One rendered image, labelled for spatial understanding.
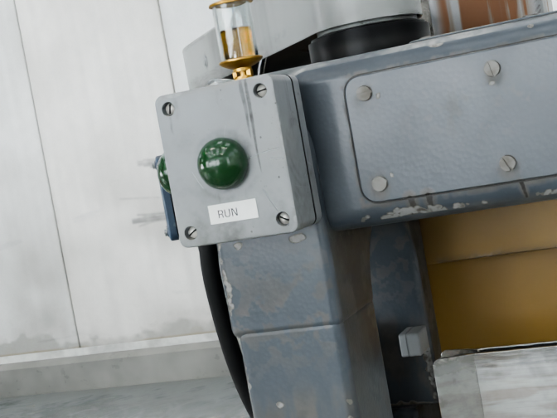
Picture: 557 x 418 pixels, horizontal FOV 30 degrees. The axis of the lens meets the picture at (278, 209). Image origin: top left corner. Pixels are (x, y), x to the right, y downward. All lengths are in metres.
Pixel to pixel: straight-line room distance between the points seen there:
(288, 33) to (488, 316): 0.30
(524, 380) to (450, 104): 0.26
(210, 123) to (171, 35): 5.82
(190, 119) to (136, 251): 6.01
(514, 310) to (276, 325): 0.32
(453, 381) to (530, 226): 0.14
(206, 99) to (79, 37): 6.13
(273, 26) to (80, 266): 6.02
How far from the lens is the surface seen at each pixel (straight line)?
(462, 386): 0.79
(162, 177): 0.62
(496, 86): 0.60
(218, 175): 0.58
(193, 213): 0.61
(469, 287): 0.91
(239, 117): 0.59
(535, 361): 0.78
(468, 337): 0.92
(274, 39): 0.85
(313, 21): 0.76
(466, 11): 1.11
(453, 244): 0.86
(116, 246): 6.67
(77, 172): 6.75
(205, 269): 0.68
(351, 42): 0.74
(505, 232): 0.85
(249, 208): 0.59
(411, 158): 0.61
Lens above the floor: 1.29
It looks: 3 degrees down
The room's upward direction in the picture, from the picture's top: 10 degrees counter-clockwise
